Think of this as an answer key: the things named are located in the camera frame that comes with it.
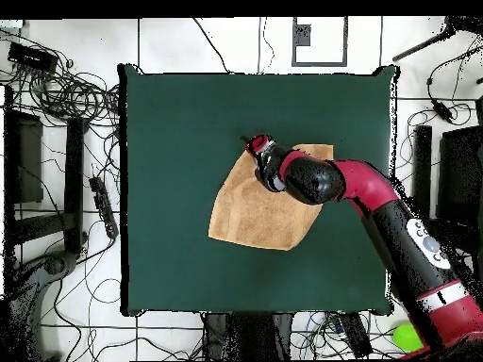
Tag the black stand base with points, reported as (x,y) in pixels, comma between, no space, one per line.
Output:
(45,267)

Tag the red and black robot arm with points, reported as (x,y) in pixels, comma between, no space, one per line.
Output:
(377,188)

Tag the tan terry towel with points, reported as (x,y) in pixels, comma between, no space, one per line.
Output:
(256,215)

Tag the black power adapter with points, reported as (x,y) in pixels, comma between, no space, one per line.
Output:
(442,111)

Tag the dark green table cloth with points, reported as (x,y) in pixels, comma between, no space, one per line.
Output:
(181,132)

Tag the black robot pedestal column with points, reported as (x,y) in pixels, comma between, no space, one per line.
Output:
(249,335)

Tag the grey rectangular floor frame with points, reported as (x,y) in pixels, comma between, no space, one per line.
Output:
(345,41)

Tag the large bright green ball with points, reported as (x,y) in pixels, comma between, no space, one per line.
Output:
(405,336)

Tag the black tripod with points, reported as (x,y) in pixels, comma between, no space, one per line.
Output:
(426,44)

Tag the long black power strip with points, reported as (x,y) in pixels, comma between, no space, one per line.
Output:
(103,207)

